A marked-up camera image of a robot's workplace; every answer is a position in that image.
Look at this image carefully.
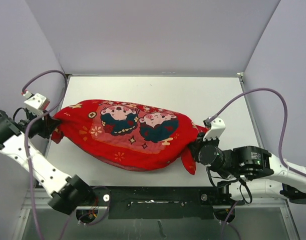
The red printed pillowcase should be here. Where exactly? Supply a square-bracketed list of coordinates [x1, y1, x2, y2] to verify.
[51, 99, 208, 175]

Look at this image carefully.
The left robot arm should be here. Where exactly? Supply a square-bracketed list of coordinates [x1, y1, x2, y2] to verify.
[0, 110, 96, 215]

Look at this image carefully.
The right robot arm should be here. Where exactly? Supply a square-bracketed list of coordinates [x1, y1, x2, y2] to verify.
[188, 133, 306, 205]

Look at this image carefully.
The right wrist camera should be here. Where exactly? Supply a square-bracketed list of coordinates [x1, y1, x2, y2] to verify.
[203, 117, 226, 142]

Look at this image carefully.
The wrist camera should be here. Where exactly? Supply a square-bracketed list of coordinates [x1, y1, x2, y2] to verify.
[22, 90, 50, 116]
[203, 117, 226, 142]

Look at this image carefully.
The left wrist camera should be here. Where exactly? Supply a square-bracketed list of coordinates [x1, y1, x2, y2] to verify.
[22, 90, 50, 116]

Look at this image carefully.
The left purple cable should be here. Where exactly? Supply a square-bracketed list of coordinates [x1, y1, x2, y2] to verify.
[22, 69, 111, 240]

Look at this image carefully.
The aluminium frame rail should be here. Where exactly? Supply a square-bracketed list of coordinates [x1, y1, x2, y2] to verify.
[21, 186, 291, 211]

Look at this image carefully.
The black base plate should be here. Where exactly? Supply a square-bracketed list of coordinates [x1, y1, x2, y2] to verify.
[65, 185, 245, 221]

